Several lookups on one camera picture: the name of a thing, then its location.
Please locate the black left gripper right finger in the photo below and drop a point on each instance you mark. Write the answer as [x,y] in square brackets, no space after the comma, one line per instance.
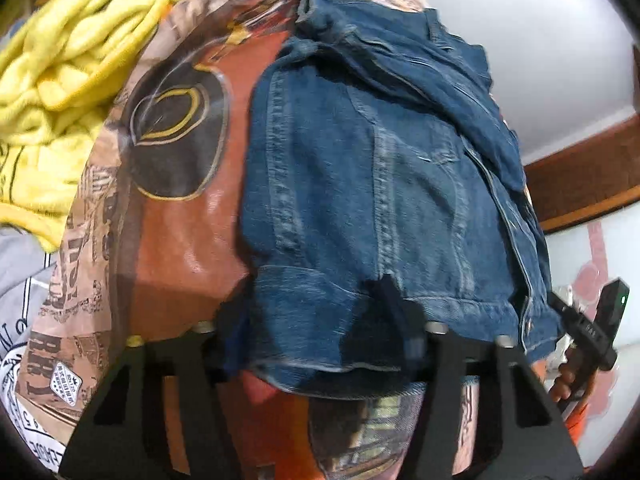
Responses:
[520,434]

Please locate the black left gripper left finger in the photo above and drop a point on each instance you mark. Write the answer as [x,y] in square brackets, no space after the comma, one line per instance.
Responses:
[122,431]

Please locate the blue denim jacket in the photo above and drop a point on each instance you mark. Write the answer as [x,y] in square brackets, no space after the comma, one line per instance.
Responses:
[383,190]

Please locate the person's right hand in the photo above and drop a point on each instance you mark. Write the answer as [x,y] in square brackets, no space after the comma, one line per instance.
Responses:
[562,387]

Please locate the brown wooden wardrobe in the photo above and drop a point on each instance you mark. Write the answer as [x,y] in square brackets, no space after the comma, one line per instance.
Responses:
[588,179]

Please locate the grey printed shirt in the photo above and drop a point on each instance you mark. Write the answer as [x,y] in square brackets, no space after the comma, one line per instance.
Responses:
[25,276]

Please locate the newspaper print bed sheet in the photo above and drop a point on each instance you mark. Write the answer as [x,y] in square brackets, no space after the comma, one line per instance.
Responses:
[152,244]

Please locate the yellow fleece blanket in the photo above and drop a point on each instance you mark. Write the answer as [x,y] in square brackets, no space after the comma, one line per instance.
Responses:
[59,74]

